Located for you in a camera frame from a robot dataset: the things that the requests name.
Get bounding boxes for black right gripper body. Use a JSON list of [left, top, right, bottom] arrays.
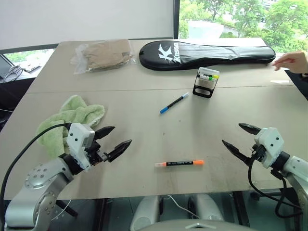
[[250, 143, 266, 163]]

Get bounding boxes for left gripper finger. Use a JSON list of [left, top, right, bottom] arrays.
[[94, 126, 116, 141], [106, 139, 133, 163]]

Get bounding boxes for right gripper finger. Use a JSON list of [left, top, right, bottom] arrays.
[[221, 139, 253, 165], [238, 123, 261, 136]]

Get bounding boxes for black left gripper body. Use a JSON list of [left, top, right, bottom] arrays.
[[84, 141, 109, 167]]

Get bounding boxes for orange capped black pen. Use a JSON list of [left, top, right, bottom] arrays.
[[154, 159, 205, 168]]

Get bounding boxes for clear pen box black stand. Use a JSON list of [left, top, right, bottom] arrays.
[[192, 67, 221, 99]]

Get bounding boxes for blue capped black pen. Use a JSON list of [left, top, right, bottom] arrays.
[[160, 92, 190, 115]]

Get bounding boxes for person's bare hand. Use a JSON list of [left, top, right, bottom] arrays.
[[271, 50, 308, 74]]

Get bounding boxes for light green towel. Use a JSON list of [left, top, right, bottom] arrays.
[[35, 94, 105, 159]]

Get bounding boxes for black table leg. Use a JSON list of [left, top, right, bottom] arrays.
[[92, 198, 108, 231], [233, 191, 250, 227]]

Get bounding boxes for silver rounded robot leg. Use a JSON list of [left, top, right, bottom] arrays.
[[130, 195, 161, 231], [192, 193, 225, 222]]

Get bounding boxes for person's dark sleeve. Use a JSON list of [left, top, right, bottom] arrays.
[[285, 69, 308, 102]]

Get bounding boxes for clear bag with brown cloth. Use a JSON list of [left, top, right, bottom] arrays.
[[70, 38, 137, 75]]

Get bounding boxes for grey robot torso edge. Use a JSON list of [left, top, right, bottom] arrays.
[[157, 218, 244, 231]]

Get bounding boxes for black racket bag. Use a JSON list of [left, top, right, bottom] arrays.
[[139, 40, 276, 71]]

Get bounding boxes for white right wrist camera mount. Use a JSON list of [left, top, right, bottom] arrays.
[[254, 127, 285, 168]]

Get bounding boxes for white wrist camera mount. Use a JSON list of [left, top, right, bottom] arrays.
[[65, 123, 96, 170], [254, 127, 285, 168]]

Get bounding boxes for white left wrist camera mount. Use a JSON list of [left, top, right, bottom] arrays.
[[65, 123, 96, 170]]

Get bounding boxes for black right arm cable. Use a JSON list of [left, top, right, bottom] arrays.
[[247, 156, 303, 219]]

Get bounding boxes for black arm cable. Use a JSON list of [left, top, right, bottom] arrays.
[[0, 123, 72, 217], [247, 156, 303, 219]]

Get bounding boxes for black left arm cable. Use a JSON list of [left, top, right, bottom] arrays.
[[0, 123, 72, 217]]

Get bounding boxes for thin white cable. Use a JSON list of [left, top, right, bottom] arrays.
[[165, 194, 201, 219]]

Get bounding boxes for tangled wires on side desk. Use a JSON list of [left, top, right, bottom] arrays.
[[2, 64, 24, 83]]

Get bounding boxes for dark window frame post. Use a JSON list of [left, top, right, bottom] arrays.
[[172, 0, 181, 39]]

